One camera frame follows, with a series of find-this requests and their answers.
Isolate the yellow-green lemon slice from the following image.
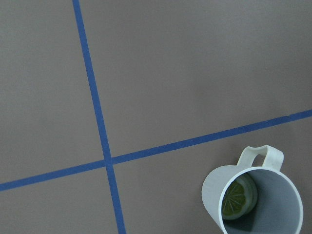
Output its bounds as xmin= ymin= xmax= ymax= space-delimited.
xmin=221 ymin=173 xmax=258 ymax=220

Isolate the white plastic mug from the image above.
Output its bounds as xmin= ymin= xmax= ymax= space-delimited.
xmin=201 ymin=145 xmax=303 ymax=234

